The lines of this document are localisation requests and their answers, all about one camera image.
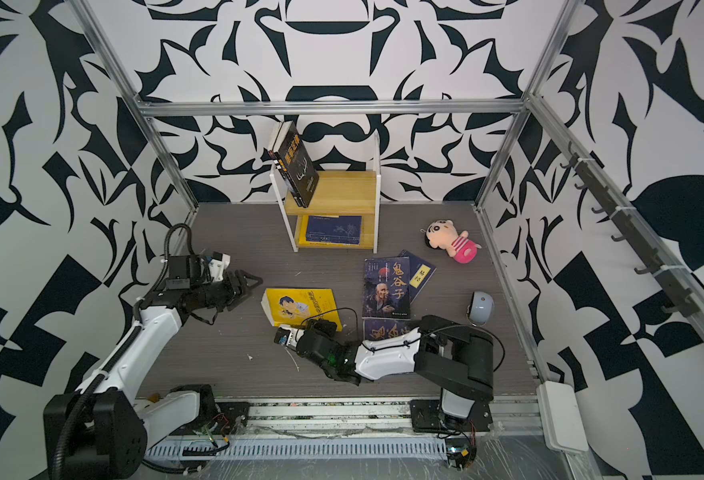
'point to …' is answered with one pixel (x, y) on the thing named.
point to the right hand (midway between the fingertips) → (311, 318)
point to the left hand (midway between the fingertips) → (257, 282)
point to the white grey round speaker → (480, 309)
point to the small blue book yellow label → (334, 229)
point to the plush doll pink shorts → (442, 234)
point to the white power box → (562, 417)
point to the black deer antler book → (295, 162)
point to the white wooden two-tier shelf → (343, 210)
